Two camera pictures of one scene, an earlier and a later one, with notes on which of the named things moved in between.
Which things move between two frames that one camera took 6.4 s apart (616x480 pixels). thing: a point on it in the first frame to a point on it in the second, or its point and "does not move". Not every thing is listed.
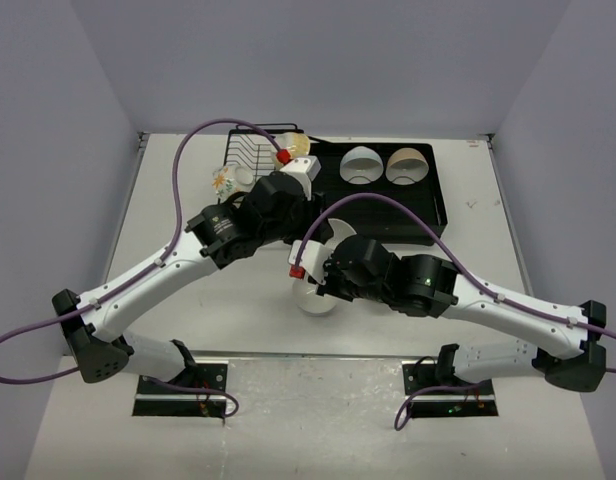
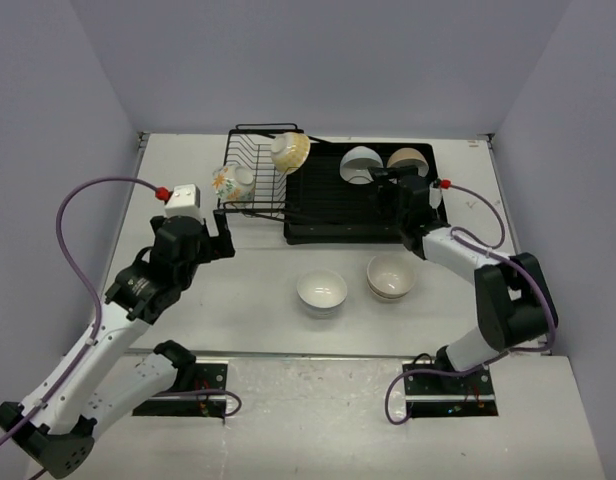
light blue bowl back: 361,165 does not move
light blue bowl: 342,231 to 321,291
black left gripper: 310,209 to 218,246
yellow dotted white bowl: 297,143 does not move
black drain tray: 381,219 does not move
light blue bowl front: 306,298 does not move
